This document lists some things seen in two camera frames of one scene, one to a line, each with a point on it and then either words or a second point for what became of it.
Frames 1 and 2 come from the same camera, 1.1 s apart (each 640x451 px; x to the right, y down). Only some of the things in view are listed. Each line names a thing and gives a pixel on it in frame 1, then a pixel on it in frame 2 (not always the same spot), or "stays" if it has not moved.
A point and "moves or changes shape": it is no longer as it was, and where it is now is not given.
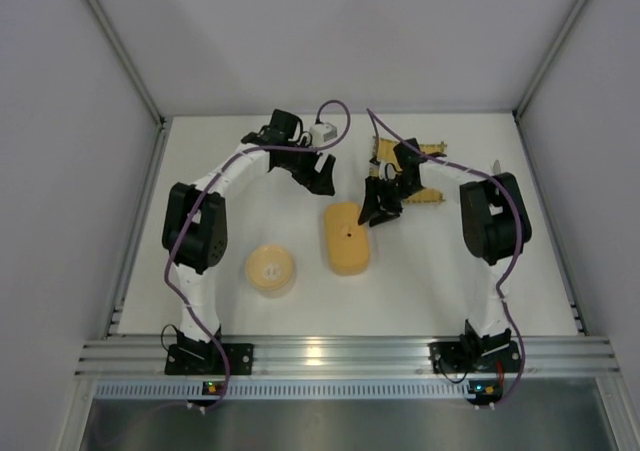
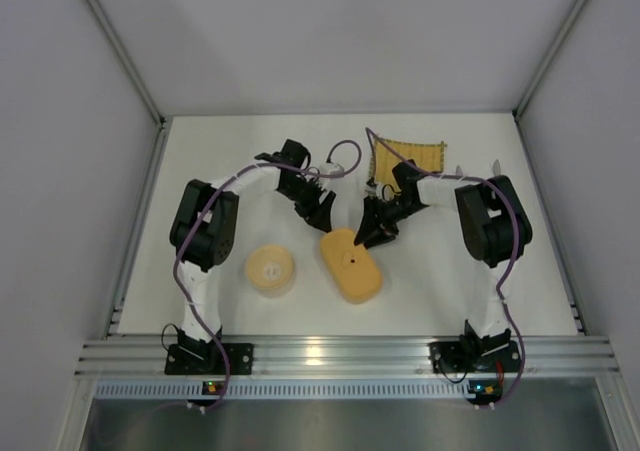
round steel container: [275, 293] stays
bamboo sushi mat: [387, 155] stays
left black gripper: [310, 168] -> [312, 202]
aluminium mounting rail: [344, 357] stays
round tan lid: [270, 267] stays
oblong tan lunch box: [348, 259] -> [358, 280]
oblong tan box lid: [347, 240] moves or changes shape
